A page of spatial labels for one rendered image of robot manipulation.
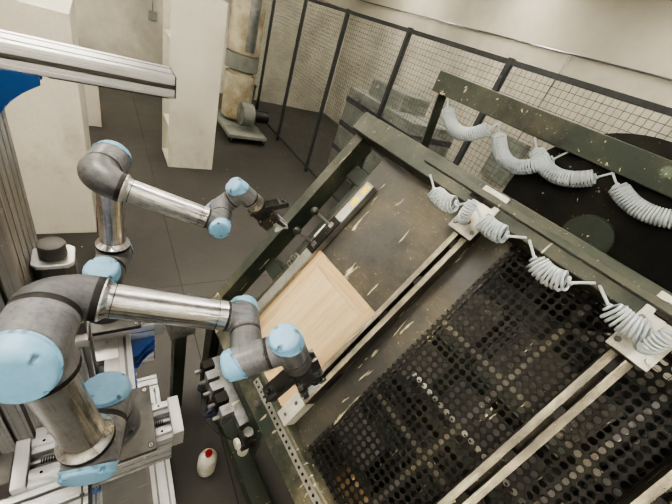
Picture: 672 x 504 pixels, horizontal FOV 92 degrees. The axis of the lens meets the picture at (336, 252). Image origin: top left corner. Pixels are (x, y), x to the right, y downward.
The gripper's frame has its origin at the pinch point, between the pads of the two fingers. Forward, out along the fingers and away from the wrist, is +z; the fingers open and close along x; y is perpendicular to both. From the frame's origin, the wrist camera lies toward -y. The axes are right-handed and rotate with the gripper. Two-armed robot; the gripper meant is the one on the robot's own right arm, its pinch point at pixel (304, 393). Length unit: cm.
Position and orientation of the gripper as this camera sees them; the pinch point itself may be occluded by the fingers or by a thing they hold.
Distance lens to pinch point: 107.9
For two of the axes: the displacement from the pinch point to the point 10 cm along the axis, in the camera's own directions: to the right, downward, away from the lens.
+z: 1.1, 6.6, 7.4
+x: -4.7, -6.2, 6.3
